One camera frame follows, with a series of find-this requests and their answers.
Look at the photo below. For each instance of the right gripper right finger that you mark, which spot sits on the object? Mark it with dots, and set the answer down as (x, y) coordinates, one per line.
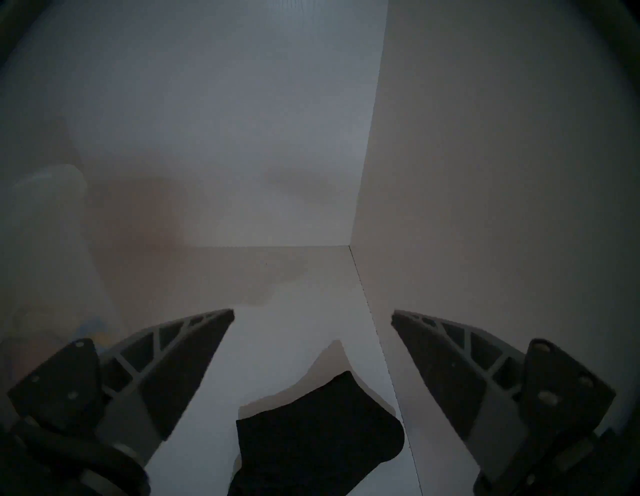
(460, 385)

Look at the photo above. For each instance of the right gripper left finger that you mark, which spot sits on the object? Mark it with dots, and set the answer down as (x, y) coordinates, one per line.
(165, 375)

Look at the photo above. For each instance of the black sock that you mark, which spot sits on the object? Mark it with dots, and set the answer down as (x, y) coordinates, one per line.
(320, 440)

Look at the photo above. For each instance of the clear plastic storage bin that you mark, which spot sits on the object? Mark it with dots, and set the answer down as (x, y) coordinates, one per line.
(45, 225)

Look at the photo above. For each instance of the white wooden cabinet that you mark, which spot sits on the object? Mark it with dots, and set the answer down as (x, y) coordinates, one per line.
(475, 150)

